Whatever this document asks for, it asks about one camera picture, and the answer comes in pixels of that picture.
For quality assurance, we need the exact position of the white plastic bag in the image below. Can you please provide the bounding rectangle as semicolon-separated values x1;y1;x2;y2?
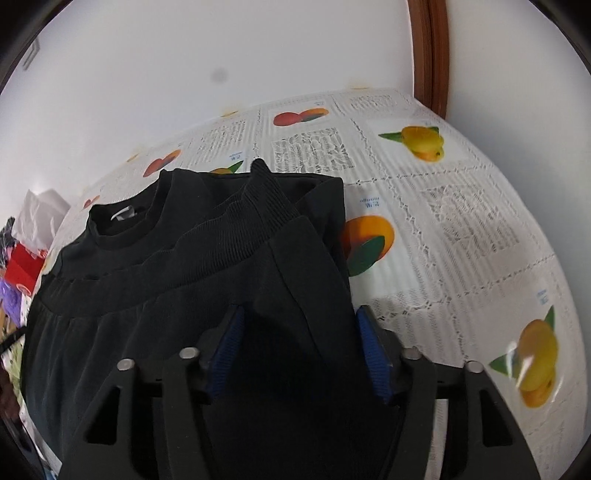
11;188;71;254

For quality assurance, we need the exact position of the brown wooden door frame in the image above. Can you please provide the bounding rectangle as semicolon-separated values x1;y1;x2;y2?
409;0;451;121

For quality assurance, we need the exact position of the black sweatshirt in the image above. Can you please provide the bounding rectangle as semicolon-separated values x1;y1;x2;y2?
21;158;409;480

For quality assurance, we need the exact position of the red cardboard box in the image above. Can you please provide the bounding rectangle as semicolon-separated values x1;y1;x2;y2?
4;244;51;297

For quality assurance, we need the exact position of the fruit print tablecloth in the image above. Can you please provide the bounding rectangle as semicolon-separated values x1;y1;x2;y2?
41;88;588;480

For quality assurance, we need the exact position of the grey wall plate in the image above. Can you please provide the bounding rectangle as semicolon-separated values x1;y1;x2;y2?
20;39;41;71

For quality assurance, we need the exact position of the dark patterned bag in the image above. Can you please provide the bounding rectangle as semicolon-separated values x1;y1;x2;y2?
0;216;20;271

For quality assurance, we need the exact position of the purple bag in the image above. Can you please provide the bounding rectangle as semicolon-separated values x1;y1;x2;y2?
0;278;34;325

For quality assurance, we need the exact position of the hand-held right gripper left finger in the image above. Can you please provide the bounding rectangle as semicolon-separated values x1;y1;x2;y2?
60;305;246;480

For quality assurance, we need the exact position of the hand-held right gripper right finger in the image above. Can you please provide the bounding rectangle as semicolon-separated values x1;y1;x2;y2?
355;305;542;480

